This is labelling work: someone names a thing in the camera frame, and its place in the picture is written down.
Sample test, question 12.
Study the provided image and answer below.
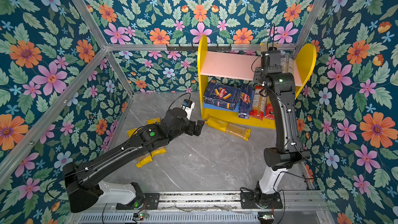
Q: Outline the black wall hook rail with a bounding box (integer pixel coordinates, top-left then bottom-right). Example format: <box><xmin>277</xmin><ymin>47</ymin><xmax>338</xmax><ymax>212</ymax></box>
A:
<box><xmin>166</xmin><ymin>44</ymin><xmax>232</xmax><ymax>52</ymax></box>

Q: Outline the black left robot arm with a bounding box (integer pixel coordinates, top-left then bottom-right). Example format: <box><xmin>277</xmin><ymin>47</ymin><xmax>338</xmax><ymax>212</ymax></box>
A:
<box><xmin>63</xmin><ymin>107</ymin><xmax>205</xmax><ymax>213</ymax></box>

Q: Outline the aluminium frame post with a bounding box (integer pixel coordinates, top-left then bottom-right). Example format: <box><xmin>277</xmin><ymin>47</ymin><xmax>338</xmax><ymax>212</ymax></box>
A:
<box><xmin>72</xmin><ymin>0</ymin><xmax>134</xmax><ymax>97</ymax></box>

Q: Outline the yellow spaghetti bag far left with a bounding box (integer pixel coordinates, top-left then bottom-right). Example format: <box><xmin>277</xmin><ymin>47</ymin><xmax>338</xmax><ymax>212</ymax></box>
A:
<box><xmin>127</xmin><ymin>128</ymin><xmax>153</xmax><ymax>168</ymax></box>

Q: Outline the blue Ankara spaghetti bag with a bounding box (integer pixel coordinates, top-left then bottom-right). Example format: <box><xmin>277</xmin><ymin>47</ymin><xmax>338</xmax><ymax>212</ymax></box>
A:
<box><xmin>280</xmin><ymin>54</ymin><xmax>295</xmax><ymax>75</ymax></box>

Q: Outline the yellow pink blue shelf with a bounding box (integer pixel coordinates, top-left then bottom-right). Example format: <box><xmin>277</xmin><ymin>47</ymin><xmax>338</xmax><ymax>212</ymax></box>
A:
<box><xmin>197</xmin><ymin>35</ymin><xmax>317</xmax><ymax>129</ymax></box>

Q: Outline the yellow Pastatime spaghetti bag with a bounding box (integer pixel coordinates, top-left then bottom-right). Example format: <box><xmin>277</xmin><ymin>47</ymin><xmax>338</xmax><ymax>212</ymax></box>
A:
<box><xmin>147</xmin><ymin>118</ymin><xmax>167</xmax><ymax>157</ymax></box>

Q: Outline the red spaghetti bag white label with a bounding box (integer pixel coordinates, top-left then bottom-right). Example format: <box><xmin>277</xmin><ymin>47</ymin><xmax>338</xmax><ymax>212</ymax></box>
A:
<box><xmin>250</xmin><ymin>86</ymin><xmax>267</xmax><ymax>121</ymax></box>

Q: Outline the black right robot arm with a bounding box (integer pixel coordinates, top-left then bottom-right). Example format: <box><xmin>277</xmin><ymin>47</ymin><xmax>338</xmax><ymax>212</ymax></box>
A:
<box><xmin>254</xmin><ymin>48</ymin><xmax>310</xmax><ymax>207</ymax></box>

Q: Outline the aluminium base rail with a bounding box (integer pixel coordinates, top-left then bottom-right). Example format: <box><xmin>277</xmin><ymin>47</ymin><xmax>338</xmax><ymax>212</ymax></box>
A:
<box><xmin>66</xmin><ymin>190</ymin><xmax>334</xmax><ymax>224</ymax></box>

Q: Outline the blue Barilla rigatoni box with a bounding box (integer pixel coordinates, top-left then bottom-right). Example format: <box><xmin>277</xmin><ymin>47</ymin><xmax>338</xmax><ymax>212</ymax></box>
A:
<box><xmin>203</xmin><ymin>83</ymin><xmax>241</xmax><ymax>110</ymax></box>

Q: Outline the blue Barilla spaghetti box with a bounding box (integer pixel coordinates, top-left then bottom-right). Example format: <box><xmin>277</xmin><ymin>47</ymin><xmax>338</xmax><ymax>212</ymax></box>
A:
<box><xmin>238</xmin><ymin>85</ymin><xmax>253</xmax><ymax>120</ymax></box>

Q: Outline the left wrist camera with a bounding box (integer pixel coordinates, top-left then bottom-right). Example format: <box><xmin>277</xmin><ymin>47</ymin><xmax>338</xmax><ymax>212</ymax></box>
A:
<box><xmin>181</xmin><ymin>99</ymin><xmax>195</xmax><ymax>120</ymax></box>

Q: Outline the yellow-ended clear spaghetti bag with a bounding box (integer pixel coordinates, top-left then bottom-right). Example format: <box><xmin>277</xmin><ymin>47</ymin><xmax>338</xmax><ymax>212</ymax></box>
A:
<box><xmin>260</xmin><ymin>43</ymin><xmax>278</xmax><ymax>52</ymax></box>

